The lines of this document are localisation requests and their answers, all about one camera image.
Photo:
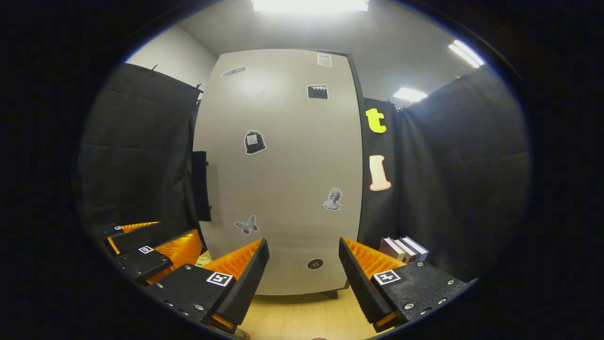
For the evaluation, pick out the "dark cover book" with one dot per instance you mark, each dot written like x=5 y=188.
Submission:
x=407 y=252

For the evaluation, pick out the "beige cabinet door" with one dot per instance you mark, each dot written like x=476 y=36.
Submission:
x=283 y=165

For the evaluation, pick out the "round brown coaster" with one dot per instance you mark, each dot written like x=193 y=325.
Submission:
x=241 y=336

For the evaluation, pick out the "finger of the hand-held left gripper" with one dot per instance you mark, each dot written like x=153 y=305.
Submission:
x=141 y=262
x=137 y=238

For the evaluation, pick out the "dark grey cabinet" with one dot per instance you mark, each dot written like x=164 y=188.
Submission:
x=331 y=294

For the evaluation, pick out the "ceiling light panel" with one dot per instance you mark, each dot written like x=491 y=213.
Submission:
x=409 y=94
x=309 y=4

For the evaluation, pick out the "black backdrop cloth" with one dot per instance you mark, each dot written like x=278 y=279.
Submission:
x=448 y=189

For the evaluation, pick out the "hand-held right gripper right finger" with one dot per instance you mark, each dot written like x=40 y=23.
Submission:
x=358 y=283

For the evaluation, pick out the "ceiling light strip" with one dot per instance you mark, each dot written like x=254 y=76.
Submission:
x=466 y=53

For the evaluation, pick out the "cream plush toy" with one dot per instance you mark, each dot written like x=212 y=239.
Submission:
x=204 y=259

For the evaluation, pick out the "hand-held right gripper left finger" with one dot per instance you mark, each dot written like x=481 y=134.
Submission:
x=247 y=288

